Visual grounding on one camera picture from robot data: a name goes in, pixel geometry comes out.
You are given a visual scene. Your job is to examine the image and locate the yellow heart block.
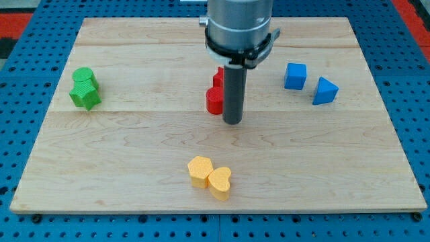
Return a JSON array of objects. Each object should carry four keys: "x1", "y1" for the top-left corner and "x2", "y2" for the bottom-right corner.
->
[{"x1": 208, "y1": 167, "x2": 232, "y2": 201}]

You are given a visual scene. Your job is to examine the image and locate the blue triangle block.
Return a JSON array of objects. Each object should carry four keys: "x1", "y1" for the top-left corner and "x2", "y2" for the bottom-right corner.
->
[{"x1": 312, "y1": 77, "x2": 339, "y2": 105}]

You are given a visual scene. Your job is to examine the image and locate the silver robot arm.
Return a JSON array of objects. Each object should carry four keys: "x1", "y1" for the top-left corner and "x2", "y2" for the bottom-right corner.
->
[{"x1": 199, "y1": 0, "x2": 280, "y2": 125}]

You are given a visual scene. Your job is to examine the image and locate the wooden board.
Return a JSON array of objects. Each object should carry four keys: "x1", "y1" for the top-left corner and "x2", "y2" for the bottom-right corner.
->
[{"x1": 10, "y1": 17, "x2": 427, "y2": 214}]

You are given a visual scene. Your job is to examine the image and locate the green star block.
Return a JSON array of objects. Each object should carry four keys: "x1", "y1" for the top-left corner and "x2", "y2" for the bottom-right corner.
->
[{"x1": 69, "y1": 79, "x2": 101, "y2": 111}]

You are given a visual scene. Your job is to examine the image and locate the red circle block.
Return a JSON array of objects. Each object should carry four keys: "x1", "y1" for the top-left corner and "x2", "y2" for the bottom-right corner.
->
[{"x1": 206, "y1": 87, "x2": 223, "y2": 115}]

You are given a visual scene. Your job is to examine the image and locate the green circle block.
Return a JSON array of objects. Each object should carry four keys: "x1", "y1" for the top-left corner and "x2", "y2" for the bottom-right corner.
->
[{"x1": 72, "y1": 67, "x2": 99, "y2": 89}]

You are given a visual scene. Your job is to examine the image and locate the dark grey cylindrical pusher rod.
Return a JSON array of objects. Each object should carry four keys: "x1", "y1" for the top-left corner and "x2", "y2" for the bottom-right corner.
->
[{"x1": 222, "y1": 66, "x2": 247, "y2": 124}]

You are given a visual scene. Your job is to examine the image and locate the red star block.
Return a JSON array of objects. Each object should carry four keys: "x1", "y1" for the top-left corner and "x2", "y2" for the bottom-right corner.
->
[{"x1": 212, "y1": 67, "x2": 224, "y2": 87}]

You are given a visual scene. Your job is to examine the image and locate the yellow hexagon block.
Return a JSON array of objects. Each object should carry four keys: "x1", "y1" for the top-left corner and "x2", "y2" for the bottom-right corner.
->
[{"x1": 187, "y1": 156, "x2": 214, "y2": 188}]

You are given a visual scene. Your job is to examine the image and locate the blue cube block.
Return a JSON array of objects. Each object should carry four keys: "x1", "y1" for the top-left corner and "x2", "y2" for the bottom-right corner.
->
[{"x1": 284, "y1": 63, "x2": 307, "y2": 90}]

